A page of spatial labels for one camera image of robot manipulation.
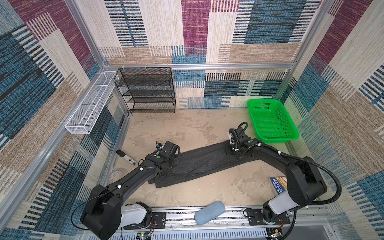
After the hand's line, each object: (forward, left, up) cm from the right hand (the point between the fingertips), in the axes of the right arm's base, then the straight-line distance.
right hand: (227, 151), depth 91 cm
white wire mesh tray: (+4, +71, +28) cm, 76 cm away
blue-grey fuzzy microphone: (-31, +14, -3) cm, 34 cm away
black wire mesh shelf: (+45, +52, +13) cm, 70 cm away
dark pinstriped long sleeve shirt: (-4, +14, -4) cm, 15 cm away
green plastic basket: (+26, -38, -6) cm, 46 cm away
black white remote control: (-1, +61, -2) cm, 61 cm away
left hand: (-5, +30, +2) cm, 31 cm away
